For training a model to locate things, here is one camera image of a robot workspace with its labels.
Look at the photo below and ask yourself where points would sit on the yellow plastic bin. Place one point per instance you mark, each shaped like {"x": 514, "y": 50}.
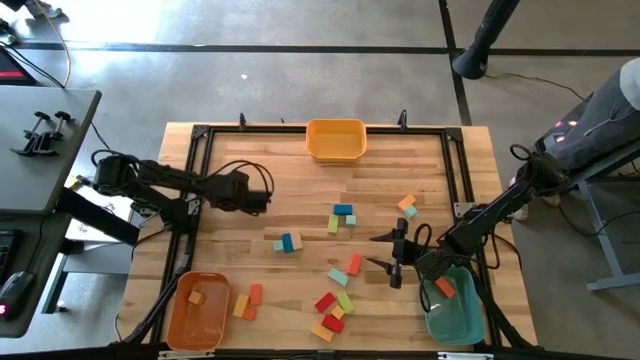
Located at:
{"x": 335, "y": 142}

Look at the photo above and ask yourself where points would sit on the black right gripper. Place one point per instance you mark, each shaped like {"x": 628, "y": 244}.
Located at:
{"x": 415, "y": 255}

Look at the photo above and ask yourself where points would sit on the small yellow cube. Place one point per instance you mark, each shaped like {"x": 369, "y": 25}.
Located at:
{"x": 338, "y": 312}
{"x": 196, "y": 298}

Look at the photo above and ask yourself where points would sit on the small teal cube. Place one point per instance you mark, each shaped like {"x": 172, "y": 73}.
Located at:
{"x": 410, "y": 212}
{"x": 278, "y": 245}
{"x": 351, "y": 220}

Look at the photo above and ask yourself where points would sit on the small orange cube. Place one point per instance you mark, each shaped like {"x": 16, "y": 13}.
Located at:
{"x": 249, "y": 314}

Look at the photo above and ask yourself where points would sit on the grey side desk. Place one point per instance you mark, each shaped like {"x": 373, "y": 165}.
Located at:
{"x": 30, "y": 170}

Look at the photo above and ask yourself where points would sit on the medium orange block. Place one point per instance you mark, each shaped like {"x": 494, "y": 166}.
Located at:
{"x": 406, "y": 202}

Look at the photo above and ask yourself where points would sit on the laptop with red screen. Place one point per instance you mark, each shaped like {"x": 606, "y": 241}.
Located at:
{"x": 12, "y": 70}

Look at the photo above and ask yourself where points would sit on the orange plastic bin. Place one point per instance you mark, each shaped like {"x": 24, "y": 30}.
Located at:
{"x": 197, "y": 335}

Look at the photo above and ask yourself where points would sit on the person's torso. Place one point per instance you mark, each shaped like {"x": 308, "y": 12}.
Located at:
{"x": 632, "y": 75}

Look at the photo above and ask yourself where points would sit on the black floor stand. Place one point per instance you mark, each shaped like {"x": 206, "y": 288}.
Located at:
{"x": 482, "y": 40}

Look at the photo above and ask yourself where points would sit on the black diagonal desk beam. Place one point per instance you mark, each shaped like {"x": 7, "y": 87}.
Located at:
{"x": 95, "y": 215}

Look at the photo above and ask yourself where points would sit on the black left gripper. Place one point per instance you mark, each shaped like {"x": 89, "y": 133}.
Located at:
{"x": 235, "y": 192}

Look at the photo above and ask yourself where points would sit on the black desk clamp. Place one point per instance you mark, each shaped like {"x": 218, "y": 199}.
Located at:
{"x": 48, "y": 142}
{"x": 27, "y": 145}

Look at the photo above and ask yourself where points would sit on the medium green block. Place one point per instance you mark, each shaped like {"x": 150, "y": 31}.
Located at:
{"x": 345, "y": 301}
{"x": 333, "y": 224}

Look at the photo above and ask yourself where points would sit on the black frame clamp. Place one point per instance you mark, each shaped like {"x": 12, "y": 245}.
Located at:
{"x": 402, "y": 119}
{"x": 242, "y": 121}

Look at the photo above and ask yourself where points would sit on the long yellow block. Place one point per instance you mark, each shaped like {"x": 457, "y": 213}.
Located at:
{"x": 241, "y": 305}

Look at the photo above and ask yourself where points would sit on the long orange block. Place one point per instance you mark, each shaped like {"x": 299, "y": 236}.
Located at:
{"x": 255, "y": 294}

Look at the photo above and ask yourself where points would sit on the long orange-red block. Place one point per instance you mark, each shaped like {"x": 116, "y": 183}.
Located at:
{"x": 444, "y": 287}
{"x": 354, "y": 264}

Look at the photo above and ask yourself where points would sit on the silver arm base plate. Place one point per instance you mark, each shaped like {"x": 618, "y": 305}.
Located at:
{"x": 462, "y": 209}

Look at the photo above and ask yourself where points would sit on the black computer mouse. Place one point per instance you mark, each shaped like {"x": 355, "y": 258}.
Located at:
{"x": 15, "y": 295}

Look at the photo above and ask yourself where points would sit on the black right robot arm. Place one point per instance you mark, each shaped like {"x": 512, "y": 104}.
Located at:
{"x": 500, "y": 202}

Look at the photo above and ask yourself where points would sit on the silver frame bracket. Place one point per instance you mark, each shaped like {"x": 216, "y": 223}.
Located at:
{"x": 185, "y": 356}
{"x": 465, "y": 356}

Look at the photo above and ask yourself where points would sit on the black keyboard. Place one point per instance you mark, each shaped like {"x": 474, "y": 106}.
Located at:
{"x": 7, "y": 255}

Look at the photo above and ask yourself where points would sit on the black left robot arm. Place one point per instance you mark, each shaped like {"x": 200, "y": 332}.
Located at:
{"x": 150, "y": 174}

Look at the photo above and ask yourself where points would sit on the teal plastic bin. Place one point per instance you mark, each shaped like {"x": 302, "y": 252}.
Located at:
{"x": 457, "y": 320}

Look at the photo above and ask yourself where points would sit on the yellow-orange block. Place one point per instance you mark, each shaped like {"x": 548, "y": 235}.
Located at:
{"x": 322, "y": 331}

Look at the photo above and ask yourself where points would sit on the tan wooden block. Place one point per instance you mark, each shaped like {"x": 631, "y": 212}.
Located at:
{"x": 297, "y": 240}

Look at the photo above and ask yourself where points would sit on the red block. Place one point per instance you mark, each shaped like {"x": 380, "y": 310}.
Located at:
{"x": 333, "y": 323}
{"x": 325, "y": 302}

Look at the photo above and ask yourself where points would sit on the grey metal desk frame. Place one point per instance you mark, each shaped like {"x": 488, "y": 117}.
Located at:
{"x": 601, "y": 232}

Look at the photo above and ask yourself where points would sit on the computer tower with lights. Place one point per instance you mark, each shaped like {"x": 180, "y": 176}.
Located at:
{"x": 552, "y": 142}

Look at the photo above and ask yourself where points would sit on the white paper sheet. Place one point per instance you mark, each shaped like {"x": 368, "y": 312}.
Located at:
{"x": 82, "y": 229}

